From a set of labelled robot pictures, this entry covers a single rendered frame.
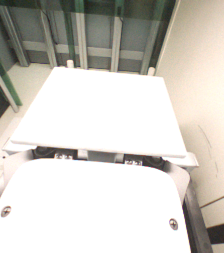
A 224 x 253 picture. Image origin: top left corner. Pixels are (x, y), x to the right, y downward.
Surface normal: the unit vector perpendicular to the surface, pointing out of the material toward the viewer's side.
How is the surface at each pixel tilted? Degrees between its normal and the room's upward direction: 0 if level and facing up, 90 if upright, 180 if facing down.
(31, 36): 90
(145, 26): 90
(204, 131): 90
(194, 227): 0
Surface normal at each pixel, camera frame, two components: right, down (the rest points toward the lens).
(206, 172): -1.00, -0.08
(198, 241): 0.07, -0.66
